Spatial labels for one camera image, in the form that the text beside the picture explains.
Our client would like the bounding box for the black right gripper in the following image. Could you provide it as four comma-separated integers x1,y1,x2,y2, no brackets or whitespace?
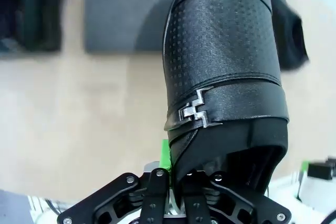
296,157,336,200

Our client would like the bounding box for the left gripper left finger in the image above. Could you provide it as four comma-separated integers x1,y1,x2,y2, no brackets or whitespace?
57,139,173,224

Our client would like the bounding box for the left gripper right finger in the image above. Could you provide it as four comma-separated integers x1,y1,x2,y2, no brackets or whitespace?
180,168,292,224

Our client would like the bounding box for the black leather buckle loafer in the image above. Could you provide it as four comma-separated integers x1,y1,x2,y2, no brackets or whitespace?
267,0,311,72
0,0,64,51
162,0,291,209

